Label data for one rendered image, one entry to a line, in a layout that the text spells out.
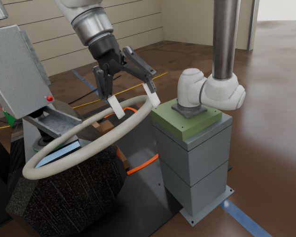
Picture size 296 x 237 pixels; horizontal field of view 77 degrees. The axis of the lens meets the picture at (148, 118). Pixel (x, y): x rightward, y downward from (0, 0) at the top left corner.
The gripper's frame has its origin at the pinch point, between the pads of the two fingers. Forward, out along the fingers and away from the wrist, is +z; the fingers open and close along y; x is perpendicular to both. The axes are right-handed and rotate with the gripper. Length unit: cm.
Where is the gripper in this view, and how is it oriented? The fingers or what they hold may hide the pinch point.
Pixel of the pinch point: (136, 107)
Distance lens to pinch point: 53.9
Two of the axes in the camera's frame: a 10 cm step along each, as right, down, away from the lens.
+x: -4.4, 4.8, -7.6
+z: 4.5, 8.5, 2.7
